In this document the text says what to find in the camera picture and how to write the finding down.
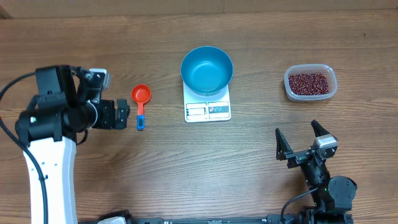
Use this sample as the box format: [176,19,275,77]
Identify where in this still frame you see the orange measuring scoop blue handle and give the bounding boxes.
[130,83,152,131]

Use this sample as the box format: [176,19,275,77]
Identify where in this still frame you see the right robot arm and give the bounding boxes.
[275,119,358,223]

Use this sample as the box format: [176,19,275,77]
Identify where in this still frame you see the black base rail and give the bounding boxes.
[77,210,354,224]

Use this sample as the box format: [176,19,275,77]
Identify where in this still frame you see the blue bowl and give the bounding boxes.
[180,46,234,96]

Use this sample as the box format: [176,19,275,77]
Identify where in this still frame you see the white kitchen scale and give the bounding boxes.
[183,83,231,123]

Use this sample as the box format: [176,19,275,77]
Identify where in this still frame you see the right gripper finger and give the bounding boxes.
[311,119,330,138]
[275,128,293,161]

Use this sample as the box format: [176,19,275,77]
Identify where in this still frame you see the clear plastic container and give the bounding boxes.
[284,64,338,101]

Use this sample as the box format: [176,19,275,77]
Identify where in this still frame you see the red beans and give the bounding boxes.
[288,73,329,95]

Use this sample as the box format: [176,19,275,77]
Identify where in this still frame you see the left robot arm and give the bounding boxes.
[15,65,130,223]

